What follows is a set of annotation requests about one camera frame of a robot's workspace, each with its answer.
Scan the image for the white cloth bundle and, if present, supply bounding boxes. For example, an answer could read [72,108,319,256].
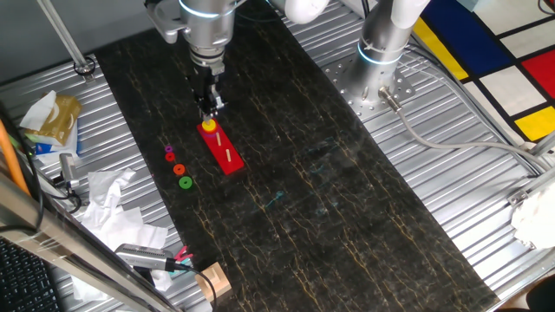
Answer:
[510,181,555,251]

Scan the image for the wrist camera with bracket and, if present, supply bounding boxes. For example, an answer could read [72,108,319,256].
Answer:
[145,0,181,44]

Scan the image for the thin cable bundle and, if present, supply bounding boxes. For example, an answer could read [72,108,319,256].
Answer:
[405,41,545,174]

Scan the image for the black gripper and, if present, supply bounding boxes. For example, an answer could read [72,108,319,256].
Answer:
[193,64,226,122]

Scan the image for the silver camera on tripod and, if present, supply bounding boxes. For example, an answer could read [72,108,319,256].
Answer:
[51,153,83,214]

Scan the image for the black marble pattern mat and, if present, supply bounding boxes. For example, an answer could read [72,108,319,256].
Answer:
[93,0,500,312]

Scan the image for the pink plastic clip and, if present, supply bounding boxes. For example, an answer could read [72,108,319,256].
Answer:
[173,245,194,263]

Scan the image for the gold tissue box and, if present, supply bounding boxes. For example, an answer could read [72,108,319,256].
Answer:
[19,89,83,147]

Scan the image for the dark round object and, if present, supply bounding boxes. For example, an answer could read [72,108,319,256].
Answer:
[493,275,555,312]

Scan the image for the Mondrian pattern panel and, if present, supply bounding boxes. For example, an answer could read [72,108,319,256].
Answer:
[411,0,555,144]

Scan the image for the thick gray base cable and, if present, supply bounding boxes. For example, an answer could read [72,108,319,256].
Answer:
[377,85,552,172]

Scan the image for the black keyboard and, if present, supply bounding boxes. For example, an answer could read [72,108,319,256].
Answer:
[0,237,62,312]

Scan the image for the notched wooden block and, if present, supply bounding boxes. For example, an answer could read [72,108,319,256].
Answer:
[193,261,233,303]

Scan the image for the small crumpled white tissue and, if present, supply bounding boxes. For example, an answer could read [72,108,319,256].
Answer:
[86,167,138,218]

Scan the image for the blue tissue pack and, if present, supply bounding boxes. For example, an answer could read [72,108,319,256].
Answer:
[25,123,81,166]

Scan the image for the teal plastic clip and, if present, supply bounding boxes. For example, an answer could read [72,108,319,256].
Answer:
[168,259,192,276]

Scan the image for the aluminium frame beam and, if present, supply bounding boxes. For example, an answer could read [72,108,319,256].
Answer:
[0,171,183,312]

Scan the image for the metal stand pole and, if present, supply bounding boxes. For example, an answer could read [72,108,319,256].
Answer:
[36,0,97,84]

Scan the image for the orange pole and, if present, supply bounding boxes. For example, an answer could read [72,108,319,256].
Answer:
[0,119,31,197]

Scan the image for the large crumpled white tissue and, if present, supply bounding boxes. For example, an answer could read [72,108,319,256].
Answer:
[70,206,173,303]

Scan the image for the black device cable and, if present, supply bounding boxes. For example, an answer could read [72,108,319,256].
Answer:
[172,262,218,304]

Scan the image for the silver ribbed device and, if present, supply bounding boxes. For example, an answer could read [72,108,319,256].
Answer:
[114,243,175,273]

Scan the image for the red Hanoi base with pegs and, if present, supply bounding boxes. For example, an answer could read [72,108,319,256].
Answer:
[196,113,245,176]

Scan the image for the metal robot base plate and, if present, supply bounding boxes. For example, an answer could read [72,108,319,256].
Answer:
[323,54,416,122]

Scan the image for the aluminium profile bracket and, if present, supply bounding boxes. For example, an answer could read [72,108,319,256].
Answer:
[506,129,555,209]

